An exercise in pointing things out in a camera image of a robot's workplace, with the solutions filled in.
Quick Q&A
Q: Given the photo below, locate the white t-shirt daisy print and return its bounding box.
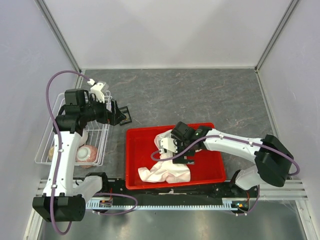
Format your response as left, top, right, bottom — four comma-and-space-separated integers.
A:
137, 129, 191, 184

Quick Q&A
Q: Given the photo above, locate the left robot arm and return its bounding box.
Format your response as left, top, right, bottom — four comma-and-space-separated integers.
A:
32, 89, 126, 223

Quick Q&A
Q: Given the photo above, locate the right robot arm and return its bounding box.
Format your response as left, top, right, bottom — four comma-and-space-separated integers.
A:
171, 121, 294, 197

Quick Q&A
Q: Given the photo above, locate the black brooch tray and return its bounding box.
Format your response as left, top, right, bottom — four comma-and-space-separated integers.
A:
119, 106, 132, 126

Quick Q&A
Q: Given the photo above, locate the red plastic bin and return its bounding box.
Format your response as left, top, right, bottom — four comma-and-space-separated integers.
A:
125, 125, 226, 190

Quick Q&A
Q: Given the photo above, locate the pink patterned bowl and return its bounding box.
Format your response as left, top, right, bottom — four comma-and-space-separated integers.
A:
76, 145, 98, 169

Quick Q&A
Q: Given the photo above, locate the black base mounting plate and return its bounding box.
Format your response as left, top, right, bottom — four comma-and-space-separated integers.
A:
72, 174, 261, 208

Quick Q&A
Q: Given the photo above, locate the beige ceramic bowl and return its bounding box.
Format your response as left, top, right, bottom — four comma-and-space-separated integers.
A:
47, 146, 55, 162

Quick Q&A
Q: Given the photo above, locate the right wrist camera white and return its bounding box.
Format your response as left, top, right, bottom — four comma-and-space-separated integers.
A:
160, 137, 178, 153

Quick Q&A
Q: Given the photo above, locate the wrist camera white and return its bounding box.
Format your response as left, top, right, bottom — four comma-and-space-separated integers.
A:
90, 81, 109, 103
160, 137, 178, 153

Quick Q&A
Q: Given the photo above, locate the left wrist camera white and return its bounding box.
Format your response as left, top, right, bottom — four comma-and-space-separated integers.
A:
90, 81, 109, 103

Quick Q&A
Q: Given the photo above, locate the white wire dish rack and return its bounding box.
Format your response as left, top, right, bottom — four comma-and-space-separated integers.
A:
34, 90, 112, 166

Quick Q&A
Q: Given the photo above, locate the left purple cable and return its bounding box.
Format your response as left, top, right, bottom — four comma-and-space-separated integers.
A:
46, 70, 138, 235

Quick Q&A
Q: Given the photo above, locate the purple cable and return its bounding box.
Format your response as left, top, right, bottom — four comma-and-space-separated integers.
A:
150, 134, 301, 217
46, 70, 138, 235

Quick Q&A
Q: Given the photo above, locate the slotted cable duct rail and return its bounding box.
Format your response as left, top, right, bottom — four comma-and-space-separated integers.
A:
85, 198, 249, 211

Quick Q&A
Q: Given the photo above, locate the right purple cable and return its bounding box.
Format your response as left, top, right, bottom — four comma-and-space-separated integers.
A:
150, 134, 301, 217

